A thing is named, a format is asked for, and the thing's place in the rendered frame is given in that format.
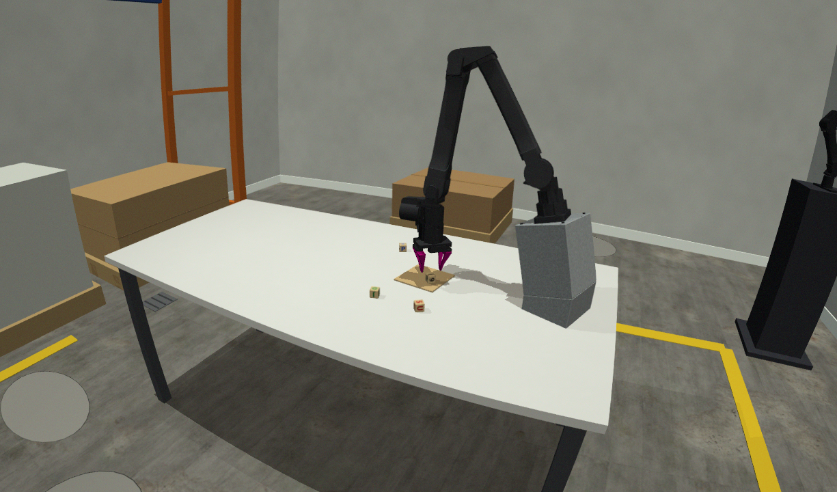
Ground tan flat mat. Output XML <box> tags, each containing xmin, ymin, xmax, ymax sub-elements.
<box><xmin>394</xmin><ymin>264</ymin><xmax>455</xmax><ymax>292</ymax></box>

